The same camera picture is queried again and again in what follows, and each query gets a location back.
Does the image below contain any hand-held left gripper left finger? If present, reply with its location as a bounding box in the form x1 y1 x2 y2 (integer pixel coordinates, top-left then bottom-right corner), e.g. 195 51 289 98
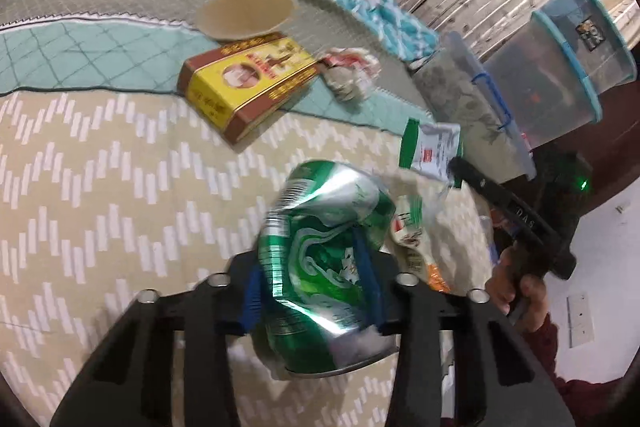
50 252 263 427

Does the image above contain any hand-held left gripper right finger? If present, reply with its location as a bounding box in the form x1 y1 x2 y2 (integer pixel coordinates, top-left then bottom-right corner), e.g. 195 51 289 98
350 227 576 427

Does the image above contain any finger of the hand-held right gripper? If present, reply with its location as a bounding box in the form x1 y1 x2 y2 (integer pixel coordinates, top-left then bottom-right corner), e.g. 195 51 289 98
448 157 497 205

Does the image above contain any crushed green can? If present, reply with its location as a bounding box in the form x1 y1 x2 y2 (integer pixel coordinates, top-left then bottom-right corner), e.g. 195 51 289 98
250 159 401 380

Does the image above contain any person's right forearm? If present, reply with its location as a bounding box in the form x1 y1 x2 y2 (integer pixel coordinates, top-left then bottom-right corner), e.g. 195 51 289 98
525 312 633 427

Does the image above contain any person's right hand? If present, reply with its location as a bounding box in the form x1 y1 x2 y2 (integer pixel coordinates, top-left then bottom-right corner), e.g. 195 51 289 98
487 247 551 333

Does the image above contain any green white packet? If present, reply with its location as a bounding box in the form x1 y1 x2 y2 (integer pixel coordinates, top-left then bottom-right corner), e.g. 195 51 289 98
398 118 463 182

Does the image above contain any clear storage bin teal rim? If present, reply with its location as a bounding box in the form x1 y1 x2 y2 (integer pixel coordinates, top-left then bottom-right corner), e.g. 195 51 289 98
542 0 638 92
482 12 603 148

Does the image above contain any crumpled red white wrapper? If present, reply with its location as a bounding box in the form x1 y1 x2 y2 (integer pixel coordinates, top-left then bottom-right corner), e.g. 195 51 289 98
320 48 382 108

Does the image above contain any beige zigzag quilt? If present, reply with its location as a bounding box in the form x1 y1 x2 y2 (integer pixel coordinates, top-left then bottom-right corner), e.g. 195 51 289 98
0 0 501 427

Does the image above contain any yellow brown box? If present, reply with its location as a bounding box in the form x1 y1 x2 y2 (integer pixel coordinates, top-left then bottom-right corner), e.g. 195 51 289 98
177 34 321 146

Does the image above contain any beige paper bowl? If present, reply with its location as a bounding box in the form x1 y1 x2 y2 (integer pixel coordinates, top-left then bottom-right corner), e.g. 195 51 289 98
194 0 296 42

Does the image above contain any clear storage bin blue handle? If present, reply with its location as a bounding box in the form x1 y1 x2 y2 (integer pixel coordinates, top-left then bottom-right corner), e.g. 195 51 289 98
412 32 536 180

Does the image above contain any white wall socket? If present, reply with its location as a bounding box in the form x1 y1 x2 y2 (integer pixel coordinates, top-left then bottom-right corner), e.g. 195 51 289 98
567 292 596 348

